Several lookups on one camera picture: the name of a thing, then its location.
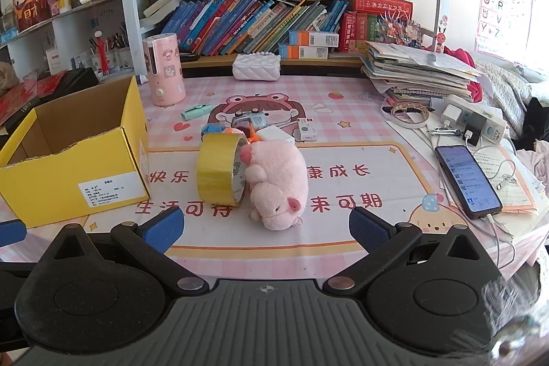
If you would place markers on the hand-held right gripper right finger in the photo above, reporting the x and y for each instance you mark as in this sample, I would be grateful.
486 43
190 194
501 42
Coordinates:
369 228

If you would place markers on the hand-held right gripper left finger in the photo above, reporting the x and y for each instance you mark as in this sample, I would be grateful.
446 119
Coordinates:
163 226

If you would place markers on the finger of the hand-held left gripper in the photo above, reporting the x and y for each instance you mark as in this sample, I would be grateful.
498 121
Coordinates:
13 269
12 229

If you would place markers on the yellow cardboard box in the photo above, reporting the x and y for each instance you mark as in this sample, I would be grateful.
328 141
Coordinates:
51 186

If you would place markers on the yellow tape roll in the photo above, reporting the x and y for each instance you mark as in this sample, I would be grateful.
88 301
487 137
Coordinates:
216 171

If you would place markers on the pink plush pig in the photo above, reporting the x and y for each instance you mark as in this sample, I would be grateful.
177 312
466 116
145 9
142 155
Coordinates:
274 177

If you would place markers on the blue small toy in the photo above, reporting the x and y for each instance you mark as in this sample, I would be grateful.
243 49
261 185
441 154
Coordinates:
211 129

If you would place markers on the white printed small box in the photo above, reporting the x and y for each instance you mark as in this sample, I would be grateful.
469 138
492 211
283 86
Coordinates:
306 131

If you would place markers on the orange small toy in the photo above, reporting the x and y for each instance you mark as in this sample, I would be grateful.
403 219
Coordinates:
242 134

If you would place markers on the black smartphone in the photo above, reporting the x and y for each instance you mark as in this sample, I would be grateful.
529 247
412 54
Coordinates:
467 181

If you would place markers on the metal drawing compass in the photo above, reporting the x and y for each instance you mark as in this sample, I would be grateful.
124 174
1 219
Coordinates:
444 130

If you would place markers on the red gold patterned bag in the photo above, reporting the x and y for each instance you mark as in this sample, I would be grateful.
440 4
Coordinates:
21 98

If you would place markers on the white charger plug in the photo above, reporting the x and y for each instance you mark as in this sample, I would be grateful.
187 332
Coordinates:
451 116

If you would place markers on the black charger plug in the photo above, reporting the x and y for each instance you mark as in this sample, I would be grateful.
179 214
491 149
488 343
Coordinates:
475 130

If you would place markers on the loose paper sheets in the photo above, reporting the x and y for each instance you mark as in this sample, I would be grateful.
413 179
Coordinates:
521 194

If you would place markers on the pink cartoon humidifier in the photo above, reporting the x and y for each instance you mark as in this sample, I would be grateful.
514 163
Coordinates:
165 70

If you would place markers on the white power strip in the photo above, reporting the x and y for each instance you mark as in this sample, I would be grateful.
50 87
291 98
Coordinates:
493 128

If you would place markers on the black electronic keyboard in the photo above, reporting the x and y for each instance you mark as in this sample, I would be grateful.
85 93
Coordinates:
77 81

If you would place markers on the stack of papers and notebooks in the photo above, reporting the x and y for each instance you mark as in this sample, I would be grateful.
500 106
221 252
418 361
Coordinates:
416 68

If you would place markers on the white red label box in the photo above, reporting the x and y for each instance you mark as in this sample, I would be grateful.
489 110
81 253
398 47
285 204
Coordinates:
55 61

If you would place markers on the blue white small box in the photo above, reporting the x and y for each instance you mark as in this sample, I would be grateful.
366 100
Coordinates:
81 61

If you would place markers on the red tassel ornament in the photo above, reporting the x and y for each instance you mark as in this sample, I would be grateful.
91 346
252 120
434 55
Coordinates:
102 53

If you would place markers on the white quilted pencil case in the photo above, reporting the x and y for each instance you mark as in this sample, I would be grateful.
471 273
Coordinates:
256 68

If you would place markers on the white curved side shelf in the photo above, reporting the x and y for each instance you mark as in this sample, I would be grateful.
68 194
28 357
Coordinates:
34 44

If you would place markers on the orange blue medicine box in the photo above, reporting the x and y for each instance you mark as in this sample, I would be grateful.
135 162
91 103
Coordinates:
313 39
302 52

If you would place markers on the blue tissue pack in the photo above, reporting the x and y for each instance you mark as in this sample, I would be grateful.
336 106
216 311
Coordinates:
8 36

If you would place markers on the red cloth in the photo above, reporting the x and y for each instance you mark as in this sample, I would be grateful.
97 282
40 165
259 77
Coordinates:
465 59

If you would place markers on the black cloth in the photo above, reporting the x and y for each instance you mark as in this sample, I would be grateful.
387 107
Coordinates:
536 126

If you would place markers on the grey patterned blanket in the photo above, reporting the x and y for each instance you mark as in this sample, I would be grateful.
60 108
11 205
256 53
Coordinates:
506 87

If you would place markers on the red book set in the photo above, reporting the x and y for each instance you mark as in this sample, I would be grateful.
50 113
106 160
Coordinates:
356 31

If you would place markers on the colourful cartoon figure stand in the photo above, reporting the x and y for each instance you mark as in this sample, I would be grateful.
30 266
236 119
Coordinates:
399 31

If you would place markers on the leaning row of blue books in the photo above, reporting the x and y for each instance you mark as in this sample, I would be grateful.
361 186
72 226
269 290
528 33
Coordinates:
240 25

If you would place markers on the thick beige paperback book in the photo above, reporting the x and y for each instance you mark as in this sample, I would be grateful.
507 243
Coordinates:
163 6

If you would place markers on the red thick dictionary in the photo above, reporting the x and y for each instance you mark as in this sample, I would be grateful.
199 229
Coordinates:
379 6

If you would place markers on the pink small box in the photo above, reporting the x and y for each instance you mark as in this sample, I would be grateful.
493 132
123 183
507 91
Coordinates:
52 5

